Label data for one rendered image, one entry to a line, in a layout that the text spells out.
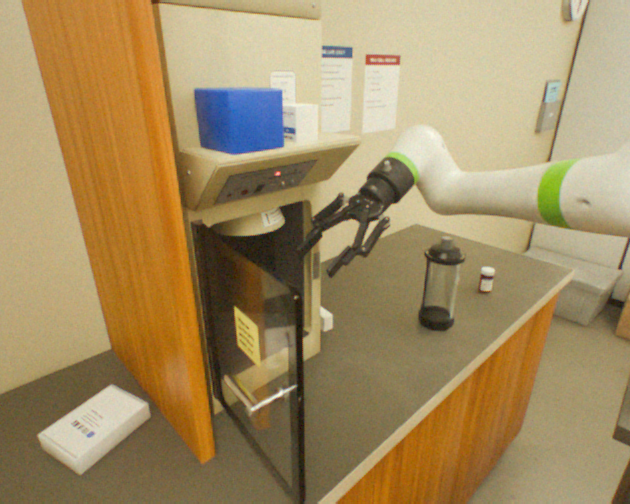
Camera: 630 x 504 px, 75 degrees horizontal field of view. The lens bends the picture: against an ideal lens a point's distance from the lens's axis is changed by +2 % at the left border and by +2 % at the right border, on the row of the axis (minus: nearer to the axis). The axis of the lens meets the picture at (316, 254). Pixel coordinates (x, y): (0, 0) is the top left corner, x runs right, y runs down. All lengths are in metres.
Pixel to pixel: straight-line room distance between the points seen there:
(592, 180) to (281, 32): 0.55
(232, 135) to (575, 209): 0.52
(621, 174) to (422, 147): 0.40
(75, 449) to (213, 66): 0.73
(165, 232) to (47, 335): 0.66
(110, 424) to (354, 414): 0.50
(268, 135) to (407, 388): 0.67
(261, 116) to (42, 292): 0.74
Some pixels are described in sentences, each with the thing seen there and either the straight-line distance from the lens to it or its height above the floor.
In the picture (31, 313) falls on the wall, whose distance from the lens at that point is 1.20.
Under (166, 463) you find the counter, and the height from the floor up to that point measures 0.94.
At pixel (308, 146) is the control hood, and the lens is 0.72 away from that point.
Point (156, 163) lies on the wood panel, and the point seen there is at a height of 1.51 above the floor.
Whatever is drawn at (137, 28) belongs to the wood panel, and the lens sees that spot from 0.60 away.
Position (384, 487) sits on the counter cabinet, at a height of 0.72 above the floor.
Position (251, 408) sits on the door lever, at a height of 1.21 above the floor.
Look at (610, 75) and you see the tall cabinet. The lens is 3.51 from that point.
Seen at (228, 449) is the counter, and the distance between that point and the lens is 0.92.
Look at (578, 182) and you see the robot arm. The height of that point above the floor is 1.47.
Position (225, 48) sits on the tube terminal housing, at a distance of 0.76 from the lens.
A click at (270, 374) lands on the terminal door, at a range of 0.63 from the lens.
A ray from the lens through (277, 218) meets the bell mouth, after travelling 0.89.
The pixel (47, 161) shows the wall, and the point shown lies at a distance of 1.10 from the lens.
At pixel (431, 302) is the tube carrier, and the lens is 1.21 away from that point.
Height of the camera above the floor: 1.63
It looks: 24 degrees down
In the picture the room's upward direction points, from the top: straight up
